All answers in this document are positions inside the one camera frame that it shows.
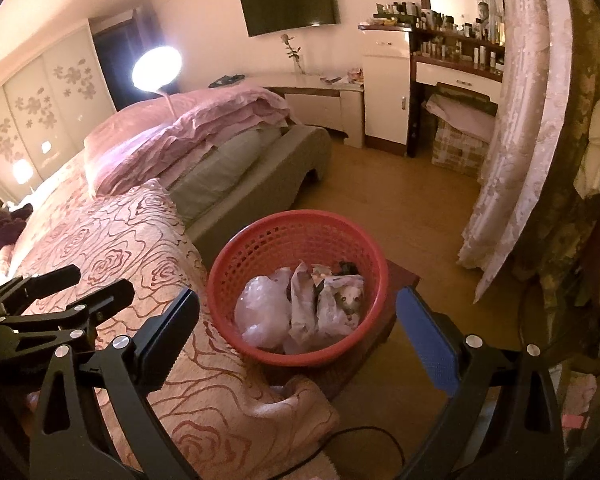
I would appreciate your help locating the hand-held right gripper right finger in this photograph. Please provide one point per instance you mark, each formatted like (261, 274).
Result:
(425, 340)

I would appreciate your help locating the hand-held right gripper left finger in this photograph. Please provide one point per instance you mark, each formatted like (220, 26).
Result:
(175, 330)

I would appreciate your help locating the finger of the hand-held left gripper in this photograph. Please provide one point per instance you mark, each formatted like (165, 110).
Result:
(40, 285)
(100, 305)

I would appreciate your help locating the doll picture packet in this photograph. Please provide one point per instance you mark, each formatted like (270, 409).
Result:
(342, 305)

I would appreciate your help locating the clear plastic bag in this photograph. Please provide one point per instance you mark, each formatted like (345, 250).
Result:
(262, 310)

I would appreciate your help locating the black plastic bag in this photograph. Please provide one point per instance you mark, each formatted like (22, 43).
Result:
(347, 267)

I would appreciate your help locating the red plastic basket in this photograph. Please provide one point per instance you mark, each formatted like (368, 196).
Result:
(260, 245)

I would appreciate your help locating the white grey wrapper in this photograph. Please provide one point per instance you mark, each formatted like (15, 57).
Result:
(305, 310)

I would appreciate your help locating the brown wooden stool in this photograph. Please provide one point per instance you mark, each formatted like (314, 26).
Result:
(380, 340)

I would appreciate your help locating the dark purple plush toy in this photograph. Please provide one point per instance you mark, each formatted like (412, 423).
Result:
(0, 235)

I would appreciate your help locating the rose pattern blanket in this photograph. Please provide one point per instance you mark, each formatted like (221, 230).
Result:
(130, 245)

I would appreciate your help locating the pink floral bed sheet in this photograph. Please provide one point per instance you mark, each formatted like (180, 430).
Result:
(55, 195)

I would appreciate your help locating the bedside lamp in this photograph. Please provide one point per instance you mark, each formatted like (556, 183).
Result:
(22, 170)

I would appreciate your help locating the pink pillow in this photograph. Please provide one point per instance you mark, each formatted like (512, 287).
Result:
(125, 145)

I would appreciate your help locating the pink cloth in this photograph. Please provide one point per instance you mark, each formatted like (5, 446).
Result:
(580, 395)

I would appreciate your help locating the flower pattern wardrobe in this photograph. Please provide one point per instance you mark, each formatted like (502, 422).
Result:
(35, 110)

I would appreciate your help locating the grey upholstered bed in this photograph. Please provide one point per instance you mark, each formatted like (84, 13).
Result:
(260, 175)

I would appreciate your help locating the dark floral curtain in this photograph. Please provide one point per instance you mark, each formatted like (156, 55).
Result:
(575, 240)

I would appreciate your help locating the cloth covered stool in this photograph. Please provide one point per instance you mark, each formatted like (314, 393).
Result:
(460, 135)

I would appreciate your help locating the pink floral curtain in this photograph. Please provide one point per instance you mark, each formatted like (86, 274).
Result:
(520, 135)

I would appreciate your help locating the folded pink quilt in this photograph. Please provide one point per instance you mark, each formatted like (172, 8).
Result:
(230, 110)

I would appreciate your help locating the dark door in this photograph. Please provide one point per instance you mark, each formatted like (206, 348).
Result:
(120, 55)

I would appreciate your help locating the white television console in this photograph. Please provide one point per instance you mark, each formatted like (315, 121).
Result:
(320, 110)

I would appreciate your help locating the hanging white clothes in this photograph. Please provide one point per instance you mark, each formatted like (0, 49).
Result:
(597, 155)

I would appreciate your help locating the white cabinet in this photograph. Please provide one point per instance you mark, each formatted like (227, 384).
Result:
(385, 90)

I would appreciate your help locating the black item on console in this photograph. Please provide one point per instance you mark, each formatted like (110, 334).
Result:
(226, 80)

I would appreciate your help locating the dressing table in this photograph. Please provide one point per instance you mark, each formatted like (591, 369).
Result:
(455, 77)

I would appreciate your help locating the rose in glass vase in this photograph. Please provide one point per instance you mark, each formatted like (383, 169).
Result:
(294, 55)

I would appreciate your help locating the row of cosmetic bottles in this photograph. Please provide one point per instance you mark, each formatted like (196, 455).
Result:
(445, 35)

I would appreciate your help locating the wall television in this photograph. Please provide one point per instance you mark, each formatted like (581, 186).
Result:
(290, 0)

